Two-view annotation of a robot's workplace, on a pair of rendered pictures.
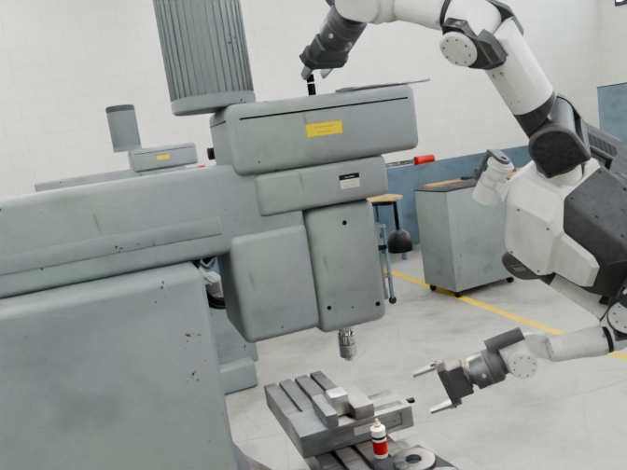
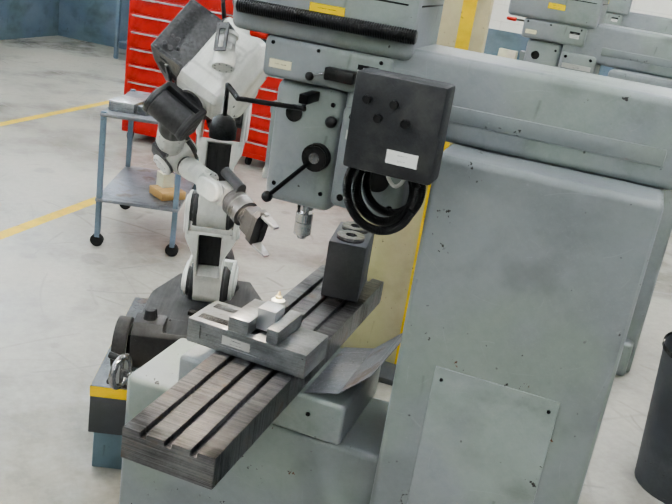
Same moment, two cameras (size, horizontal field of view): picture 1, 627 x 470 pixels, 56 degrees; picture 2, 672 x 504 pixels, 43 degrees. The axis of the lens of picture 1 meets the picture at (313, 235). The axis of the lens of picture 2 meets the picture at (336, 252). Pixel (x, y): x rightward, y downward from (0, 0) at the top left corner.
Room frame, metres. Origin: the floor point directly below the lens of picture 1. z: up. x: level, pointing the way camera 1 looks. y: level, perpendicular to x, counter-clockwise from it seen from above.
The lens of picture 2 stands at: (3.29, 1.32, 1.98)
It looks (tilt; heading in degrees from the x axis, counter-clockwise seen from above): 20 degrees down; 215
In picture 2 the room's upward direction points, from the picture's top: 9 degrees clockwise
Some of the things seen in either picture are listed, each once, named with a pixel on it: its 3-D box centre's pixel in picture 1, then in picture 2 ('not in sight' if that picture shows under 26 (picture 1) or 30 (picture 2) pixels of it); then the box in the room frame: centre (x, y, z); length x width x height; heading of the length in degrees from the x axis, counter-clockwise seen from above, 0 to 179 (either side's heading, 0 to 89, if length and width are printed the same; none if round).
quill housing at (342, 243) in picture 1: (333, 260); (316, 140); (1.52, -0.04, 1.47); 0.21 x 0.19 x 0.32; 18
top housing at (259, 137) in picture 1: (312, 131); (339, 8); (1.52, -0.03, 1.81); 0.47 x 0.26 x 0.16; 108
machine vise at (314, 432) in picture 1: (349, 415); (258, 331); (1.67, -0.03, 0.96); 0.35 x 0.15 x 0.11; 106
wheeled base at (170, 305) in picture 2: not in sight; (206, 302); (1.07, -0.81, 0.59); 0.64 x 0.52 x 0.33; 39
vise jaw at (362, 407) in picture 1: (355, 402); (251, 316); (1.68, -0.05, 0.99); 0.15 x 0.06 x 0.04; 16
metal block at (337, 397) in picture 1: (337, 401); (270, 316); (1.67, 0.00, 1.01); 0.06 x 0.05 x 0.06; 16
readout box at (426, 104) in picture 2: not in sight; (397, 126); (1.75, 0.34, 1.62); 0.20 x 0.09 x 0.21; 108
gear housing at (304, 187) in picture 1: (309, 184); (341, 63); (1.51, -0.01, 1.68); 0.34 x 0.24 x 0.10; 108
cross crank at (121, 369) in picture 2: not in sight; (130, 374); (1.68, -0.52, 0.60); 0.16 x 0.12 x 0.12; 108
